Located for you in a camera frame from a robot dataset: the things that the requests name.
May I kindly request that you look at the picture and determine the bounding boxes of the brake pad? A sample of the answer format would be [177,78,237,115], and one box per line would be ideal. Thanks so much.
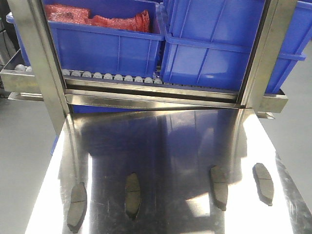
[253,163,274,206]
[125,173,141,219]
[209,165,228,211]
[67,182,87,234]

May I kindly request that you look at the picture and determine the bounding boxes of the steel roller conveyor rack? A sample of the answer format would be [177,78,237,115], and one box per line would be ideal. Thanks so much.
[1,0,297,134]

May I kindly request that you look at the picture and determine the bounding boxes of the right blue plastic crate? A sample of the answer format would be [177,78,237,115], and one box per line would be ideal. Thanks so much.
[159,0,312,95]

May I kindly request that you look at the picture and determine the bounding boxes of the blue plastic crate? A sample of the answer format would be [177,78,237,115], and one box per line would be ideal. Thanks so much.
[6,0,166,78]
[159,0,312,95]

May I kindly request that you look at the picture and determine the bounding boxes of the left blue plastic crate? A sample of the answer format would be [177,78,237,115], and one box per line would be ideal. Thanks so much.
[6,0,166,78]

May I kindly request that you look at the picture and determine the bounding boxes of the red bubble wrap bags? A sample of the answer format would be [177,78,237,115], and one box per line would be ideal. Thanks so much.
[44,3,150,33]

